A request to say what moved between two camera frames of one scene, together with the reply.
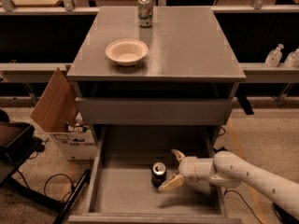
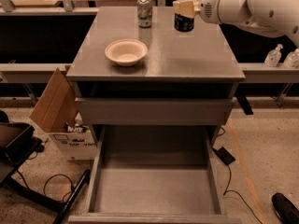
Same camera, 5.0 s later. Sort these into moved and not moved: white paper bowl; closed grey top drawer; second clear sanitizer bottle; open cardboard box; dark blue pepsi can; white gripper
Moved: white gripper; dark blue pepsi can
Not moved: closed grey top drawer; white paper bowl; second clear sanitizer bottle; open cardboard box
